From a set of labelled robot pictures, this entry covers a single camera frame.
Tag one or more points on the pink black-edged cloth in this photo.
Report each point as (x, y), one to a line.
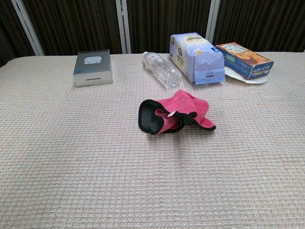
(183, 102)

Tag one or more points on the clear plastic water bottle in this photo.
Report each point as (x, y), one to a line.
(164, 70)

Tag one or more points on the lavender tissue pack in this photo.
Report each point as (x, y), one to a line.
(202, 62)

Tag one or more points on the silver earbuds box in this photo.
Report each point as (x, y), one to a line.
(93, 71)

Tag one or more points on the beige woven tablecloth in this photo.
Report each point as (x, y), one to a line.
(95, 167)

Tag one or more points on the white paper plate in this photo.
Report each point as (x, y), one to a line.
(232, 74)

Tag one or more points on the orange and blue snack box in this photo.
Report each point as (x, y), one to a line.
(247, 59)

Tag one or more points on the dark brown pleated curtain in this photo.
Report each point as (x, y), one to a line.
(71, 23)

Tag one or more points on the white frame post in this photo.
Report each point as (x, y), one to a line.
(123, 26)
(28, 28)
(212, 21)

